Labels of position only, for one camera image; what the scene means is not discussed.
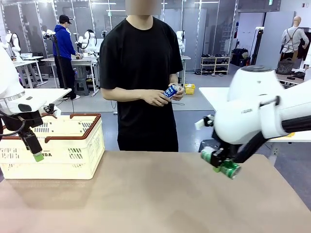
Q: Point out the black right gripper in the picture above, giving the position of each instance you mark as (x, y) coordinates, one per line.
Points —
(224, 148)

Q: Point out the black pole with white top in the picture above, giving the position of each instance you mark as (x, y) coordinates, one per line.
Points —
(256, 48)

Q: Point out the small yellow floor basket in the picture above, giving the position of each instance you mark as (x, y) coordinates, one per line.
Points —
(190, 89)

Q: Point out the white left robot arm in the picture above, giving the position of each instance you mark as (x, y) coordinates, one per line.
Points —
(7, 80)

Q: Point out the white desk with thin edge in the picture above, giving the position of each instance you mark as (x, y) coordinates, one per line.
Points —
(53, 94)

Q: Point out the cream shopping basket brown rim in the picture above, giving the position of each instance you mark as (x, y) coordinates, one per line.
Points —
(94, 155)

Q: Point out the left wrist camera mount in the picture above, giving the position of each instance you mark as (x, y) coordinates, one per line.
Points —
(49, 110)

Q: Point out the wooden shoe rack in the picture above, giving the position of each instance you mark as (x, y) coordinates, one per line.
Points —
(215, 65)

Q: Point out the person's right forearm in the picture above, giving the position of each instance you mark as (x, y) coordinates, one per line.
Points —
(121, 94)

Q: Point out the white side table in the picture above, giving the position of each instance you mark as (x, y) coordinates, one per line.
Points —
(213, 97)

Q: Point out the person in black t-shirt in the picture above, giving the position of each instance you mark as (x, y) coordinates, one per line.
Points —
(141, 72)

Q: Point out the blue Pocari drink can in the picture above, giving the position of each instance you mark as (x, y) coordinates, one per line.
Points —
(171, 92)

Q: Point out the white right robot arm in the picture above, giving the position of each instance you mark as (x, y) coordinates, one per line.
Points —
(243, 121)

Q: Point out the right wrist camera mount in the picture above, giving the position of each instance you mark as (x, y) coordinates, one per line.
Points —
(202, 122)

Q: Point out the mannequin with grey apron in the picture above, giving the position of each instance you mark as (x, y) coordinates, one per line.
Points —
(292, 41)

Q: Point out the person's left forearm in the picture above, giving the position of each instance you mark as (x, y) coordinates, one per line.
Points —
(174, 78)

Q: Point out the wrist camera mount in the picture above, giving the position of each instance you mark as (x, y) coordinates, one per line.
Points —
(49, 110)
(202, 122)

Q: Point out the green drink can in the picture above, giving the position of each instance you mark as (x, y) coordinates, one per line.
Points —
(230, 170)

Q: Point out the thin black tripod pole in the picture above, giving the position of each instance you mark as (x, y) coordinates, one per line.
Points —
(104, 35)

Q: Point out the black plastic stool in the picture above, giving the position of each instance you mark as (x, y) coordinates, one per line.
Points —
(206, 145)

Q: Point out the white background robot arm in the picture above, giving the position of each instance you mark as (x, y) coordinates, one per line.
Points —
(88, 41)

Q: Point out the person's left hand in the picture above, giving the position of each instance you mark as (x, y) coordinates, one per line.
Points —
(181, 93)

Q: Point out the person's right hand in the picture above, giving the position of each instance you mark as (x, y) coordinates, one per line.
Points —
(154, 98)

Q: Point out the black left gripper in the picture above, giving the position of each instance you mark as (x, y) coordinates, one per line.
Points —
(24, 122)

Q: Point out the man in blue hoodie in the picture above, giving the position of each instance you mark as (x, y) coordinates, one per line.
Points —
(63, 48)

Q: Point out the black bag on floor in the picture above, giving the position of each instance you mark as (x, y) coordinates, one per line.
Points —
(239, 58)

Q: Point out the grey step stool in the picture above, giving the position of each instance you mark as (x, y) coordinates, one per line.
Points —
(82, 87)

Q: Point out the black camera tripod stand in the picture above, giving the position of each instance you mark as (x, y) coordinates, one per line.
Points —
(59, 63)

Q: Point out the white background workbench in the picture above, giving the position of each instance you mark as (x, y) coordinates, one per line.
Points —
(85, 60)

